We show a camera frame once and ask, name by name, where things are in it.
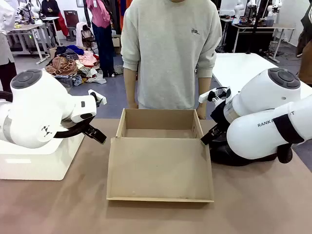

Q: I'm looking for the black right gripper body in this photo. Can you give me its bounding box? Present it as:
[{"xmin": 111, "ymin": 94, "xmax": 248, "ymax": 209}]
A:
[{"xmin": 210, "ymin": 101, "xmax": 231, "ymax": 130}]

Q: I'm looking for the black leather shoe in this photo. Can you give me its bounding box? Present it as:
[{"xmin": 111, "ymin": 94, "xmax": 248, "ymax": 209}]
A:
[{"xmin": 209, "ymin": 135, "xmax": 278, "ymax": 167}]

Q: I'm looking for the person's right forearm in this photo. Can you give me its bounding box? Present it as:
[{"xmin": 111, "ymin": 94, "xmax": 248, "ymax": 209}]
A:
[{"xmin": 123, "ymin": 68, "xmax": 139, "ymax": 105}]

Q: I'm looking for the person's left forearm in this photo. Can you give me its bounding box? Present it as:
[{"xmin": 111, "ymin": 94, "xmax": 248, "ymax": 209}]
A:
[{"xmin": 196, "ymin": 73, "xmax": 213, "ymax": 113}]

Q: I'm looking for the brown cardboard shoe box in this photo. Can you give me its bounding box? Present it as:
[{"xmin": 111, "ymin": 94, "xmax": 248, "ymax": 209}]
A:
[{"xmin": 106, "ymin": 108, "xmax": 215, "ymax": 203}]

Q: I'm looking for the white plastic storage box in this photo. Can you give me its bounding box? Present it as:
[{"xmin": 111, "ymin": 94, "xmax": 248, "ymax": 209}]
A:
[{"xmin": 0, "ymin": 135, "xmax": 85, "ymax": 181}]

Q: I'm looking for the person's left hand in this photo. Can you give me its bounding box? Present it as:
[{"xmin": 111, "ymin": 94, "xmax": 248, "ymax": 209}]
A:
[{"xmin": 196, "ymin": 107, "xmax": 208, "ymax": 120}]

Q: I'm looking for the white table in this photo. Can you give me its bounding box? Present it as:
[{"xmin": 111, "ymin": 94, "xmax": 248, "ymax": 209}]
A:
[{"xmin": 211, "ymin": 52, "xmax": 312, "ymax": 98}]

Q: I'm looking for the pile of colourful clothes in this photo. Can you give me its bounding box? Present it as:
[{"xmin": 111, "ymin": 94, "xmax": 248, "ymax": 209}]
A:
[{"xmin": 45, "ymin": 45, "xmax": 108, "ymax": 87}]

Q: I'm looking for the person in grey sweatshirt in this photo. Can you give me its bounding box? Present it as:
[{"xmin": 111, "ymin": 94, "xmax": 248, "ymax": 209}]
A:
[{"xmin": 120, "ymin": 0, "xmax": 222, "ymax": 110}]

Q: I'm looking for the small cardboard carton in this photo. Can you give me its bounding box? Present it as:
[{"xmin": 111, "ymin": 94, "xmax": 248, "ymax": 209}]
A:
[{"xmin": 112, "ymin": 35, "xmax": 122, "ymax": 56}]

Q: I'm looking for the wooden top desk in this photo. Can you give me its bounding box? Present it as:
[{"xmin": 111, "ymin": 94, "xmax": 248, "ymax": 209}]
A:
[{"xmin": 229, "ymin": 23, "xmax": 295, "ymax": 63}]

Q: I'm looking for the folding chair with white garment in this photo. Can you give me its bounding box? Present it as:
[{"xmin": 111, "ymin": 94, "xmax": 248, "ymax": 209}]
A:
[{"xmin": 76, "ymin": 21, "xmax": 97, "ymax": 53}]

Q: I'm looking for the mannequin with pink shirt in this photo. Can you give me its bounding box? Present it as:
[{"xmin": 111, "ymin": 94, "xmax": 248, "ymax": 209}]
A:
[{"xmin": 85, "ymin": 0, "xmax": 116, "ymax": 78}]

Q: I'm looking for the black stand pole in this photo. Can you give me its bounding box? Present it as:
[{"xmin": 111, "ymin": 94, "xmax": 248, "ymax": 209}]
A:
[{"xmin": 245, "ymin": 0, "xmax": 269, "ymax": 55}]

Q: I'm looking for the bystander in dark brown clothes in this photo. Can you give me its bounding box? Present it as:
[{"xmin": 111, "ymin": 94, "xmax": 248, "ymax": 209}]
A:
[{"xmin": 296, "ymin": 4, "xmax": 312, "ymax": 87}]

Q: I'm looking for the red hanging garment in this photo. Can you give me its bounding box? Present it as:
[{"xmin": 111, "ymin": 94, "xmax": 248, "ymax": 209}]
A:
[{"xmin": 57, "ymin": 11, "xmax": 70, "ymax": 37}]

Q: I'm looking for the dark brown chair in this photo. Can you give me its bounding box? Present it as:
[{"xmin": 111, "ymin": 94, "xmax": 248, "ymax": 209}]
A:
[{"xmin": 63, "ymin": 10, "xmax": 79, "ymax": 42}]

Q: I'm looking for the bystander in white coat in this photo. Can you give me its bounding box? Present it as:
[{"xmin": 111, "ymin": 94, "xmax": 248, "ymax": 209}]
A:
[{"xmin": 0, "ymin": 0, "xmax": 18, "ymax": 93}]

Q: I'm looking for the bystander in black top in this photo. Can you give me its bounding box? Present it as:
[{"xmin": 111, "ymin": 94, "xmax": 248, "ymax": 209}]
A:
[{"xmin": 40, "ymin": 0, "xmax": 60, "ymax": 18}]

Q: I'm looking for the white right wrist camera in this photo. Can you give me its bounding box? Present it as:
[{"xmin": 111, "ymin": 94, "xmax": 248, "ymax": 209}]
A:
[{"xmin": 198, "ymin": 86, "xmax": 232, "ymax": 104}]

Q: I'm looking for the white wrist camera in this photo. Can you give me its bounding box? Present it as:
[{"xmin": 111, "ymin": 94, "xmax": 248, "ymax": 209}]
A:
[
  {"xmin": 88, "ymin": 89, "xmax": 107, "ymax": 106},
  {"xmin": 198, "ymin": 86, "xmax": 232, "ymax": 104}
]

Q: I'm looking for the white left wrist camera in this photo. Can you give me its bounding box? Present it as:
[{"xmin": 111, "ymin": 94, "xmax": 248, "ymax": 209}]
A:
[{"xmin": 88, "ymin": 89, "xmax": 107, "ymax": 106}]

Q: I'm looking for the grey metal frame desk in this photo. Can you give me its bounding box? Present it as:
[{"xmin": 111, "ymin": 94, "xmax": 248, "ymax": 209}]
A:
[{"xmin": 7, "ymin": 23, "xmax": 53, "ymax": 65}]

